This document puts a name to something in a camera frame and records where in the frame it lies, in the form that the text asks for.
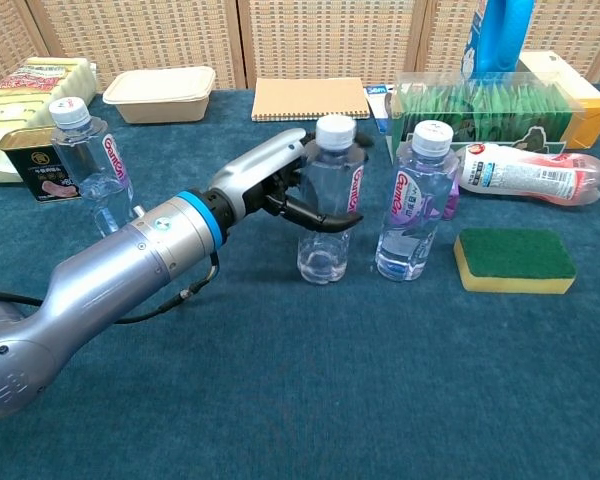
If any binder clips pack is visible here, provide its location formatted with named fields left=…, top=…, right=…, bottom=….
left=364, top=84, right=396, bottom=134

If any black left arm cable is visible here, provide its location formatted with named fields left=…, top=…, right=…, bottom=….
left=0, top=249, right=221, bottom=325

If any red white labelled plastic bottle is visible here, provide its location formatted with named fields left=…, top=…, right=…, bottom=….
left=454, top=142, right=600, bottom=207

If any blue table carpet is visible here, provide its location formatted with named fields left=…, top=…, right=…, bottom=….
left=0, top=84, right=600, bottom=480

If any clear box of green sachets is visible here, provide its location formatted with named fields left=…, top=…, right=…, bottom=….
left=388, top=71, right=587, bottom=164

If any beige lidded food container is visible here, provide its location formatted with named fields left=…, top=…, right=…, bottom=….
left=102, top=65, right=217, bottom=125

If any green yellow scouring sponge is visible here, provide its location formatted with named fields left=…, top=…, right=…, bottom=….
left=453, top=228, right=578, bottom=295

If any yellow sponge multipack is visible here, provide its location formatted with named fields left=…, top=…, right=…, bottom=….
left=0, top=56, right=97, bottom=184

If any clear water bottle white cap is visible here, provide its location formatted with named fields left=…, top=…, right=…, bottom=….
left=297, top=114, right=369, bottom=286
left=49, top=97, right=136, bottom=239
left=374, top=120, right=460, bottom=282

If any white and orange carton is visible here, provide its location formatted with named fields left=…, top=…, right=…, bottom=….
left=517, top=49, right=600, bottom=150

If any black luncheon meat can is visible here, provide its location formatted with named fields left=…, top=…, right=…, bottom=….
left=0, top=127, right=84, bottom=204

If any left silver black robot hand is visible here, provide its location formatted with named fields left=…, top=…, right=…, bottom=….
left=207, top=128, right=374, bottom=234

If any blue pump detergent bottle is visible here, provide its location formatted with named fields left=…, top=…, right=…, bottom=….
left=460, top=0, right=536, bottom=84

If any woven wicker folding screen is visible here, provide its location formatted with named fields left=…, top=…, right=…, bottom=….
left=0, top=0, right=600, bottom=94

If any brown spiral notebook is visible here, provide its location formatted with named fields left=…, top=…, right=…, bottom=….
left=251, top=77, right=371, bottom=123

